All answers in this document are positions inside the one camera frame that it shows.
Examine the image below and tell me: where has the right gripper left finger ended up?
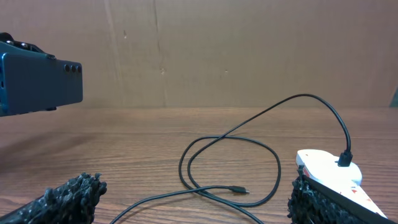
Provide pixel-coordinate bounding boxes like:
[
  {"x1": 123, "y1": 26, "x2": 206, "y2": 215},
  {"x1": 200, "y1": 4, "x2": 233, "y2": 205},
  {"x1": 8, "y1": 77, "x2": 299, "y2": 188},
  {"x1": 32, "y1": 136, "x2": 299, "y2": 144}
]
[{"x1": 1, "y1": 172, "x2": 107, "y2": 224}]

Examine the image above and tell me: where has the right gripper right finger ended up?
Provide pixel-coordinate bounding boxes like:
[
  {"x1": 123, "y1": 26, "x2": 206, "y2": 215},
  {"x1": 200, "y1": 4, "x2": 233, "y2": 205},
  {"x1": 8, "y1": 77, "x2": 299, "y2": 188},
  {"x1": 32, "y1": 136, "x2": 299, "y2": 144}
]
[{"x1": 287, "y1": 165, "x2": 397, "y2": 224}]

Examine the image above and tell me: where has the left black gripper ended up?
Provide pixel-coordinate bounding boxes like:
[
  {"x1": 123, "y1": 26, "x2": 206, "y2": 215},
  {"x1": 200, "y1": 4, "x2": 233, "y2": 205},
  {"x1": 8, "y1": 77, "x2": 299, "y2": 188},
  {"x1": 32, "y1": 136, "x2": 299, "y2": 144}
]
[{"x1": 1, "y1": 32, "x2": 56, "y2": 59}]

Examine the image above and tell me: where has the blue Samsung Galaxy smartphone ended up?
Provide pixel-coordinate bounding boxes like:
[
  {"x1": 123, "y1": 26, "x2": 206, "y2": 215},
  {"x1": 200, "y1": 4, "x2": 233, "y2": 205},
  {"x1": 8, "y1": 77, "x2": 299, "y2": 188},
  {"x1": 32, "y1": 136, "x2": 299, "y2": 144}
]
[{"x1": 1, "y1": 53, "x2": 83, "y2": 116}]

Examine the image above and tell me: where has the black USB charging cable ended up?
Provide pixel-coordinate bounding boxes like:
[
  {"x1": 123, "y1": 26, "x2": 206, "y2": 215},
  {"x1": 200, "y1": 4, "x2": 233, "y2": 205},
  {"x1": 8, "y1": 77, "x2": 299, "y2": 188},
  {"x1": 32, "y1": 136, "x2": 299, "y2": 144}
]
[{"x1": 108, "y1": 93, "x2": 354, "y2": 224}]

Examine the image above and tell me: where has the white charger plug adapter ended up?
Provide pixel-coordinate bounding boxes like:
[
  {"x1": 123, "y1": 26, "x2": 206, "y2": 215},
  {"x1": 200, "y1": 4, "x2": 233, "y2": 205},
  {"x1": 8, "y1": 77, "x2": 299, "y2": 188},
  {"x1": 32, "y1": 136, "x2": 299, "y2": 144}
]
[{"x1": 296, "y1": 149, "x2": 363, "y2": 185}]

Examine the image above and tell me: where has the white power strip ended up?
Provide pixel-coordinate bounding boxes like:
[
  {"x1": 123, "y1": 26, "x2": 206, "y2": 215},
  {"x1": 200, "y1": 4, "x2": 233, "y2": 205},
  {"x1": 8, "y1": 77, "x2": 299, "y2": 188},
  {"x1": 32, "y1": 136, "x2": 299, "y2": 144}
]
[{"x1": 295, "y1": 149, "x2": 388, "y2": 220}]

